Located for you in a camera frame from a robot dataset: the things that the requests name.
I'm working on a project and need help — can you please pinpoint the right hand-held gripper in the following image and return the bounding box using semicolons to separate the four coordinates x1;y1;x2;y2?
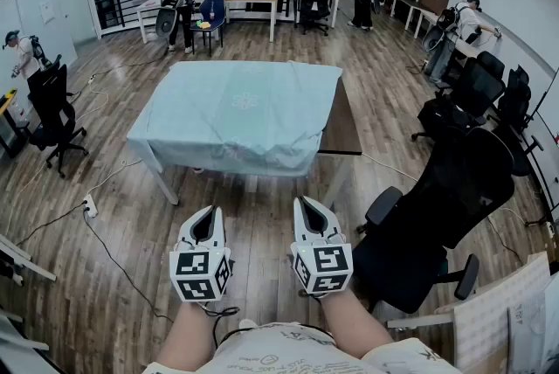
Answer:
291;197;354;298

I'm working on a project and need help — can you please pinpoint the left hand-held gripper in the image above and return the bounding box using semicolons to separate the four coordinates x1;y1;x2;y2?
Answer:
169;205;231;302

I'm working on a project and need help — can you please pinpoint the light blue floral cloth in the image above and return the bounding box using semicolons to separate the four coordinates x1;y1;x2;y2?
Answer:
126;60;343;177

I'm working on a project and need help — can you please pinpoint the person's right forearm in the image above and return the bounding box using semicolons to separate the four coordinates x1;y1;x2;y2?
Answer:
321;291;394;360

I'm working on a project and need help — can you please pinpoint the person's left forearm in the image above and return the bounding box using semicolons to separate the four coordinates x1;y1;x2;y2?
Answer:
155;301;228;371

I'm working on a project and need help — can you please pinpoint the dark brown table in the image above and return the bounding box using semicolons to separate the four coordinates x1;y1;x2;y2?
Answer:
139;77;363;207

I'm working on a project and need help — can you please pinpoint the person's white printed shirt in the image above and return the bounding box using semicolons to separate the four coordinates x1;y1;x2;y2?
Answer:
143;322;462;374

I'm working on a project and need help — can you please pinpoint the large black office chair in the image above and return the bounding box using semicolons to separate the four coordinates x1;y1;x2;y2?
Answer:
352;126;516;315

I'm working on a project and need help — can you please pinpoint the blue chair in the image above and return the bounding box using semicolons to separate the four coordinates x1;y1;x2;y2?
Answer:
190;0;227;58

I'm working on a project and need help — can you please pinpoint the white table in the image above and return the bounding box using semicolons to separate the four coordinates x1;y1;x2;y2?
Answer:
136;0;206;44

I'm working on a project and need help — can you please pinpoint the white door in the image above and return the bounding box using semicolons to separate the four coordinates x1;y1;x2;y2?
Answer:
55;0;102;57

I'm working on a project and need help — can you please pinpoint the white paper sheet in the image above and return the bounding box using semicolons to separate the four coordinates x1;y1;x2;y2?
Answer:
38;0;56;24

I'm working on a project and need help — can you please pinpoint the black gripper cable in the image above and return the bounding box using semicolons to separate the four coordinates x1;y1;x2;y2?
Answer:
200;302;240;347

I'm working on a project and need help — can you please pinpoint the white floor cable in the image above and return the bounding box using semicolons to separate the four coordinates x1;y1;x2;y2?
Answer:
85;157;143;197
361;152;420;184

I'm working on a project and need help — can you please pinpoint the black floor cable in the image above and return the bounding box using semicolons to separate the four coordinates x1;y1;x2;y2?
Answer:
82;210;175;323

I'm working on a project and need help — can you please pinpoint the white desk frame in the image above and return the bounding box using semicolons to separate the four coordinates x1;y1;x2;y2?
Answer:
386;252;559;373
0;232;58;374

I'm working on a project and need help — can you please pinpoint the white wall desk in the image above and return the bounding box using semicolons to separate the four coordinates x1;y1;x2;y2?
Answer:
453;31;503;61

